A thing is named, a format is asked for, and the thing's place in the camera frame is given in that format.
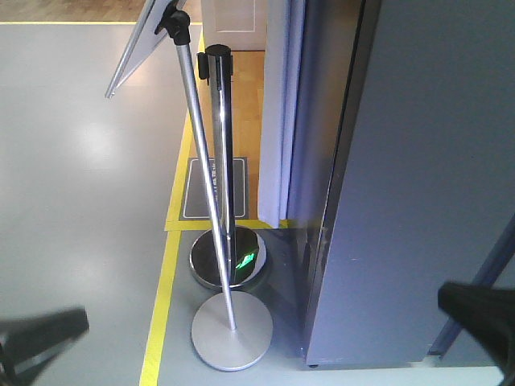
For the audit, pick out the silver sign stand pole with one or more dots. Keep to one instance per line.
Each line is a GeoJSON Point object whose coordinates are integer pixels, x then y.
{"type": "Point", "coordinates": [232, 330]}

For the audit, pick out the chrome barrier stanchion post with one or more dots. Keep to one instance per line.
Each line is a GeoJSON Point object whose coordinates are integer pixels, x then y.
{"type": "Point", "coordinates": [245, 250]}

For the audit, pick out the white panelled door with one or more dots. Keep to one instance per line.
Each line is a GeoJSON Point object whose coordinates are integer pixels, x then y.
{"type": "Point", "coordinates": [239, 24]}

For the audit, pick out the grey curtain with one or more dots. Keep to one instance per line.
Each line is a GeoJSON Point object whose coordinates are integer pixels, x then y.
{"type": "Point", "coordinates": [281, 84]}

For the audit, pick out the white open fridge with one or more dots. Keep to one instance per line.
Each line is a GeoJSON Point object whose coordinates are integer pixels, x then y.
{"type": "Point", "coordinates": [423, 186]}

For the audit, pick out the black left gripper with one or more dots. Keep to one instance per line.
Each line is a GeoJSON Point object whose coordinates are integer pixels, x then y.
{"type": "Point", "coordinates": [29, 345]}

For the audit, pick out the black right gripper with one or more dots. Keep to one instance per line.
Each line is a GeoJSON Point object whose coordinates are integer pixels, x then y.
{"type": "Point", "coordinates": [487, 314]}

